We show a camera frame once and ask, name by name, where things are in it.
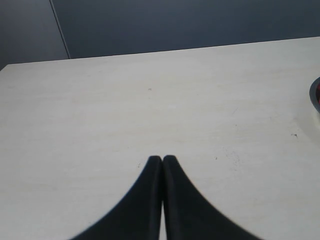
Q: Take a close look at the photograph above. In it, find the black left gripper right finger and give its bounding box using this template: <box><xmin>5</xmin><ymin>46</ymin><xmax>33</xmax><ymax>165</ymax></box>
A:
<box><xmin>162</xmin><ymin>155</ymin><xmax>257</xmax><ymax>240</ymax></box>

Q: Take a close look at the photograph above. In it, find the steel bowl of candies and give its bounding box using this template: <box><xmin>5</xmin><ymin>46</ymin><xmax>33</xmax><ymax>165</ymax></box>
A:
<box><xmin>309</xmin><ymin>77</ymin><xmax>320</xmax><ymax>113</ymax></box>

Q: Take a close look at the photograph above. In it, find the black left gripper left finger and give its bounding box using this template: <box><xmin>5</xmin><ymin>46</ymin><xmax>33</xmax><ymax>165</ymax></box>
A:
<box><xmin>73</xmin><ymin>155</ymin><xmax>163</xmax><ymax>240</ymax></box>

